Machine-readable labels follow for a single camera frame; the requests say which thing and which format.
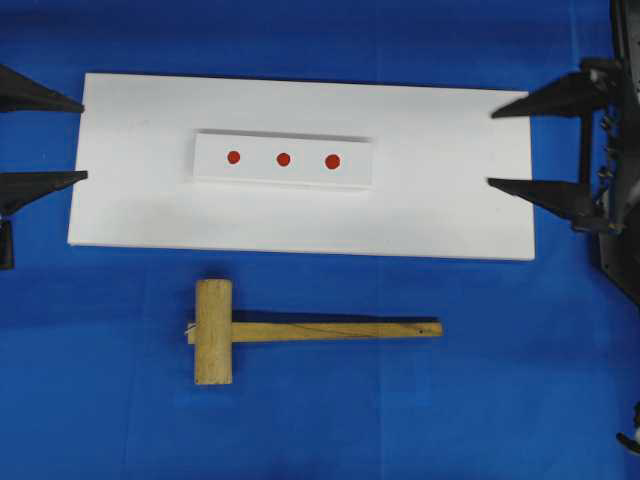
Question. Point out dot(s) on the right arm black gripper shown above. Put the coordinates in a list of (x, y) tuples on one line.
[(573, 95)]

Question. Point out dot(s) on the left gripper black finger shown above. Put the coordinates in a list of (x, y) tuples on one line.
[(21, 189), (20, 93)]

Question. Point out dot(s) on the wooden mallet hammer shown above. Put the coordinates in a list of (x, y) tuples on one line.
[(218, 326)]

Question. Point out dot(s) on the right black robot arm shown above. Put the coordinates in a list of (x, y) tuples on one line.
[(604, 201)]

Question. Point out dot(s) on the left red dot mark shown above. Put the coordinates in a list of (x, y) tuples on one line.
[(233, 157)]

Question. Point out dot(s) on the red dot mark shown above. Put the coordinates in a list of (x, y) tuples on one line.
[(283, 159), (332, 161), (233, 157)]

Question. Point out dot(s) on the right red dot mark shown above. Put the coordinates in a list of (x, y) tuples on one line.
[(332, 161)]

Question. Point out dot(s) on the middle red dot mark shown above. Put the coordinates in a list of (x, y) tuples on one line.
[(283, 159)]

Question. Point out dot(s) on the black cylinder at left edge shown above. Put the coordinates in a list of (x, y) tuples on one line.
[(6, 246)]

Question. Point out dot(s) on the large white foam board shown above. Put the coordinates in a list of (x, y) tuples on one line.
[(434, 149)]

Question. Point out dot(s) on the small white raised block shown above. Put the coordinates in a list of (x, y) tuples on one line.
[(258, 160)]

